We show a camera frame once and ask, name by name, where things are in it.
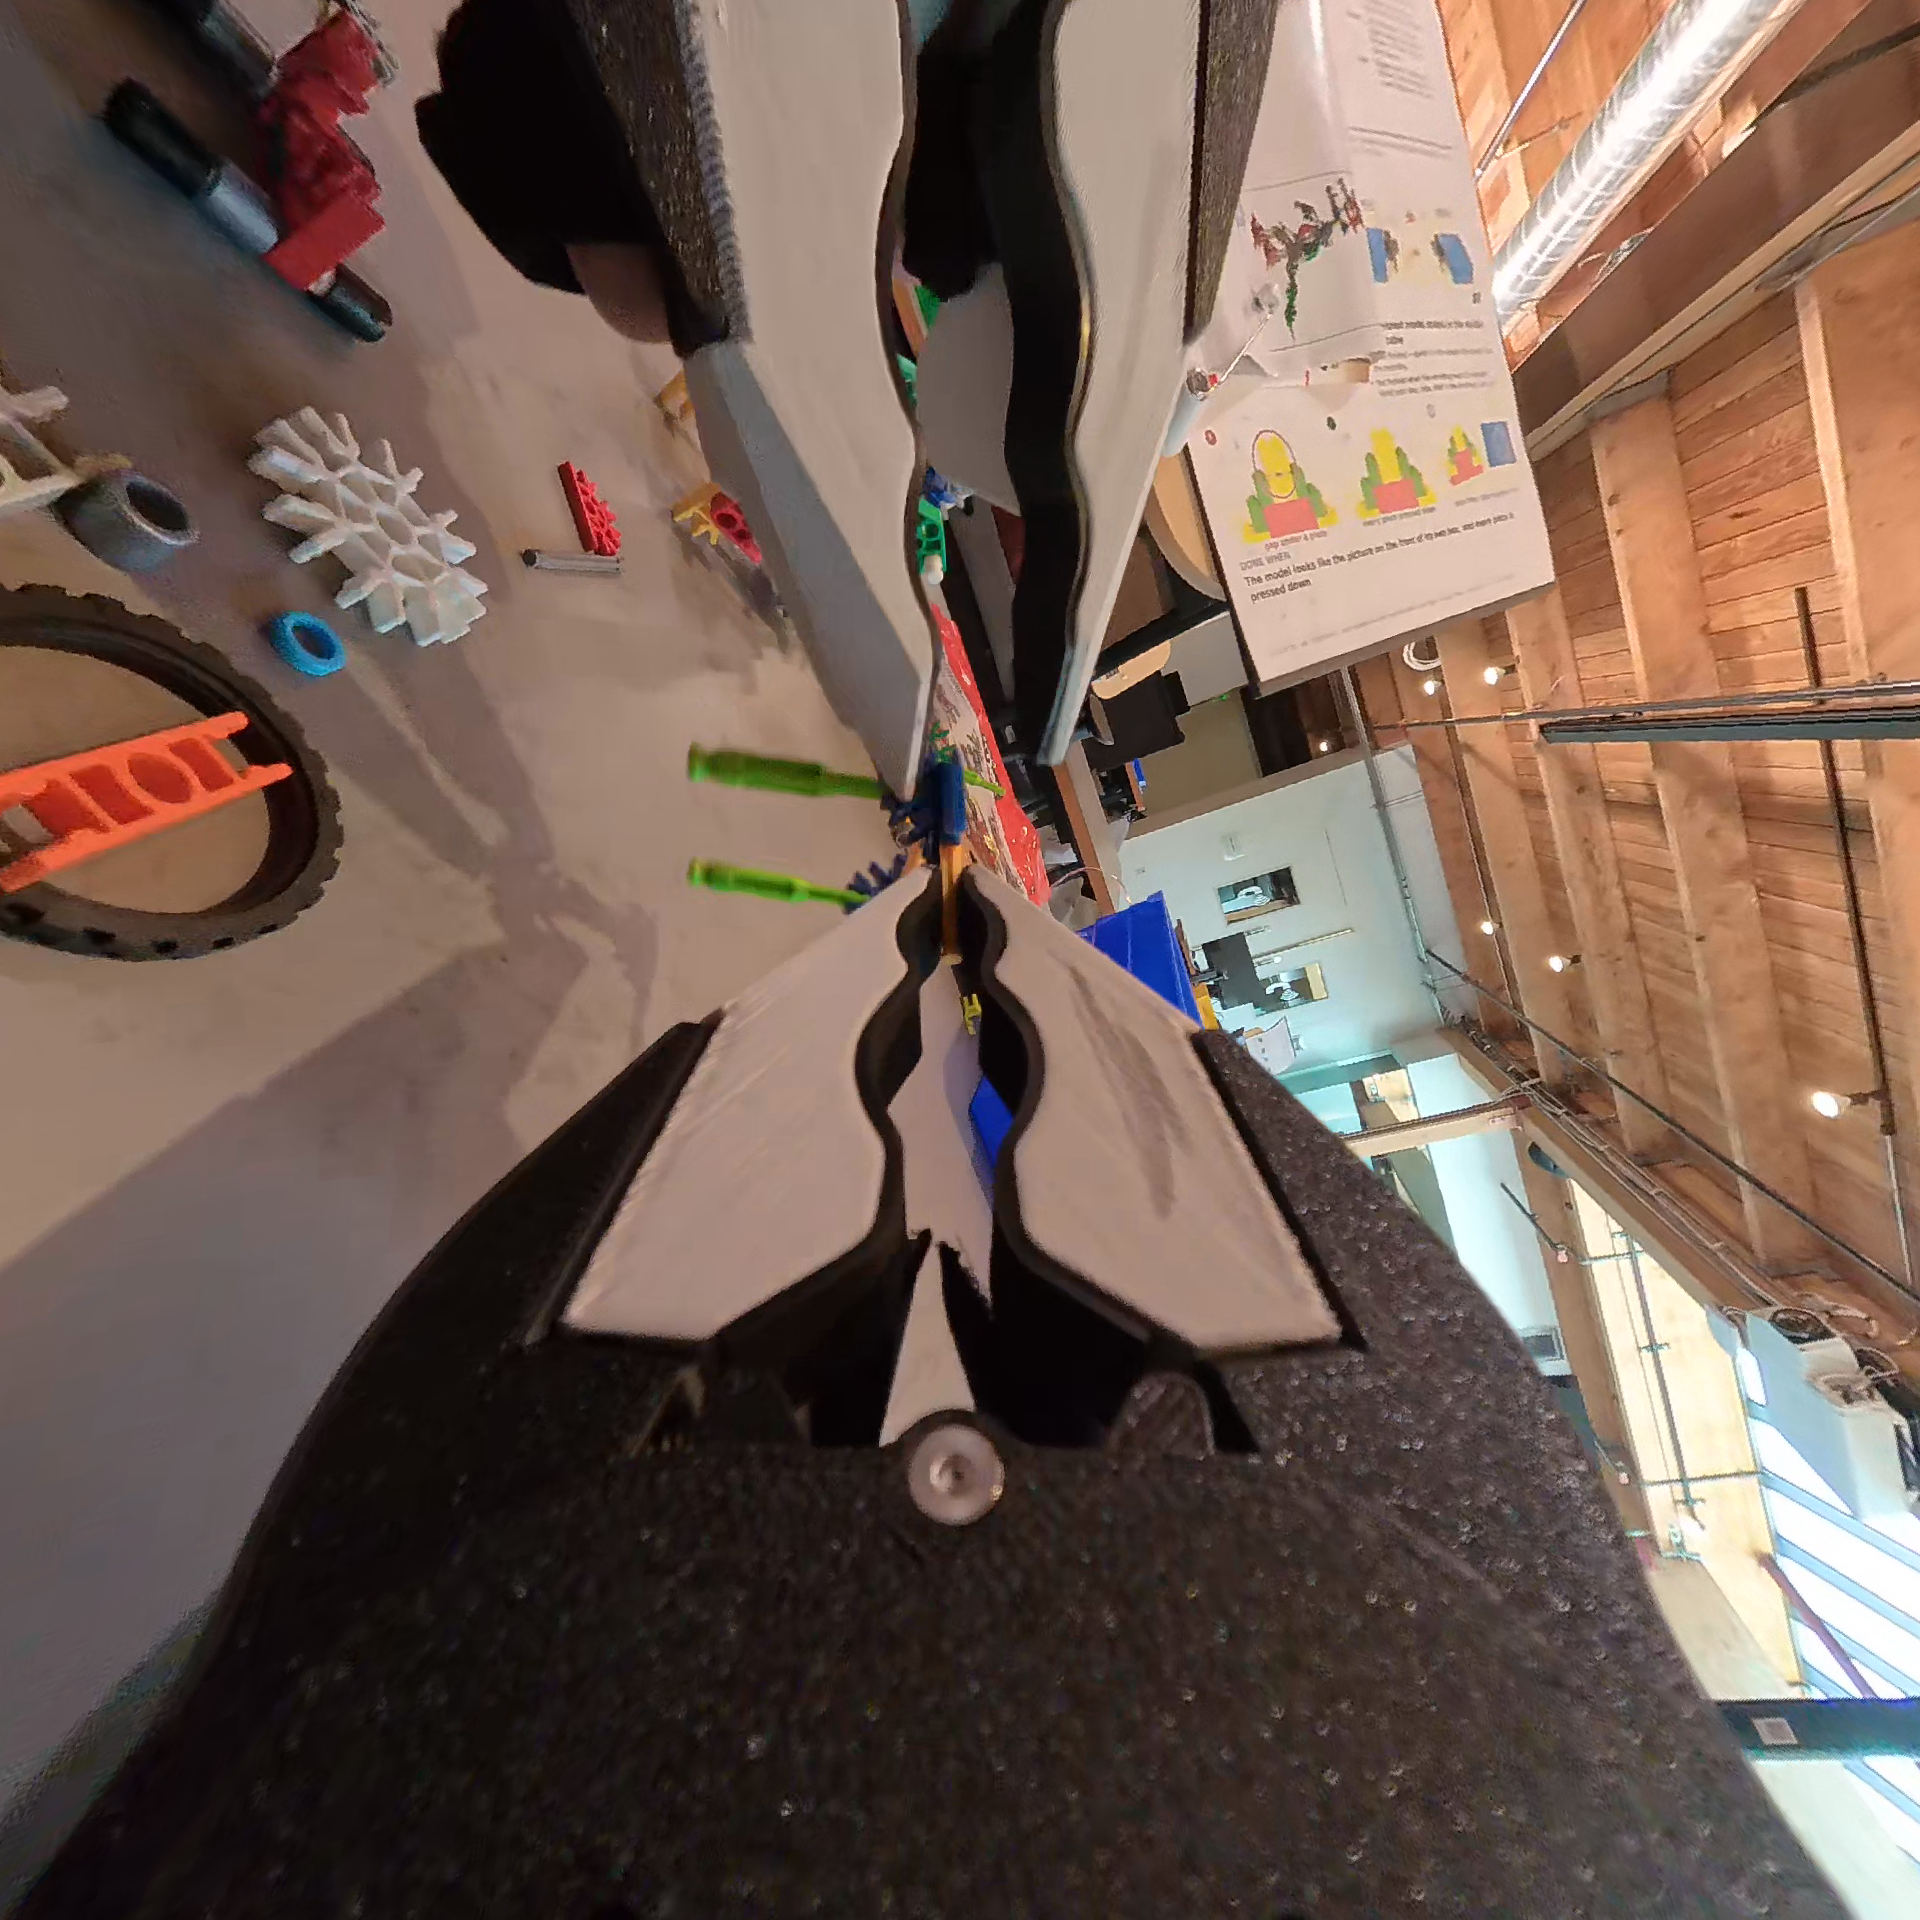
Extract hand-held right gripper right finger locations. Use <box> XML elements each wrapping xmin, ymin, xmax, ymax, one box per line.
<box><xmin>960</xmin><ymin>869</ymin><xmax>1344</xmax><ymax>1364</ymax></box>

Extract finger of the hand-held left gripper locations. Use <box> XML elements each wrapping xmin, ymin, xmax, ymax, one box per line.
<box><xmin>1012</xmin><ymin>0</ymin><xmax>1206</xmax><ymax>766</ymax></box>
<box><xmin>679</xmin><ymin>0</ymin><xmax>943</xmax><ymax>799</ymax></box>

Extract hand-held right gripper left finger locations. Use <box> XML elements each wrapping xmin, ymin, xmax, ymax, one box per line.
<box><xmin>555</xmin><ymin>869</ymin><xmax>943</xmax><ymax>1342</ymax></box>

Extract lime green rod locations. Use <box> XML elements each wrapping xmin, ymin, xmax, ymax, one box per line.
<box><xmin>688</xmin><ymin>859</ymin><xmax>870</xmax><ymax>911</ymax></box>
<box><xmin>688</xmin><ymin>744</ymin><xmax>891</xmax><ymax>802</ymax></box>

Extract person's left hand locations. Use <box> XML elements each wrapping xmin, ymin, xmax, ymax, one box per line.
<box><xmin>569</xmin><ymin>242</ymin><xmax>690</xmax><ymax>346</ymax></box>

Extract blue plastic bin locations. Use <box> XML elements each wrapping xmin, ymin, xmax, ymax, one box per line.
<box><xmin>968</xmin><ymin>893</ymin><xmax>1206</xmax><ymax>1188</ymax></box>

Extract white instruction sheet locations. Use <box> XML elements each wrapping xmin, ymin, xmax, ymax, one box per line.
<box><xmin>1202</xmin><ymin>0</ymin><xmax>1558</xmax><ymax>695</ymax></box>

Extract white snowflake connector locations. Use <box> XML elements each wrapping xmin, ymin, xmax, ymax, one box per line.
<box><xmin>249</xmin><ymin>404</ymin><xmax>490</xmax><ymax>651</ymax></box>

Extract black rubber tyre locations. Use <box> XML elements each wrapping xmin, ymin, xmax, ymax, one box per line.
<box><xmin>0</xmin><ymin>585</ymin><xmax>345</xmax><ymax>960</ymax></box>

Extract grey short tube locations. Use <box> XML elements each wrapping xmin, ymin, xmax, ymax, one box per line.
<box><xmin>60</xmin><ymin>472</ymin><xmax>201</xmax><ymax>574</ymax></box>

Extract pale grey wedge connector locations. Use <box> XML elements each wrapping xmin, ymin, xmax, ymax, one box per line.
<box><xmin>0</xmin><ymin>381</ymin><xmax>92</xmax><ymax>518</ymax></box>

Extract orange flat ladder connector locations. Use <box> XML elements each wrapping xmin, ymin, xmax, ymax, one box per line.
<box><xmin>0</xmin><ymin>711</ymin><xmax>296</xmax><ymax>898</ymax></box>

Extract silver ventilation duct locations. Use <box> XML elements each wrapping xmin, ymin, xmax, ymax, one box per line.
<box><xmin>1486</xmin><ymin>0</ymin><xmax>1818</xmax><ymax>323</ymax></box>

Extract black ceiling rail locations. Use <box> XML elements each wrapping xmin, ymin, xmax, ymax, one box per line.
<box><xmin>1538</xmin><ymin>702</ymin><xmax>1920</xmax><ymax>748</ymax></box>

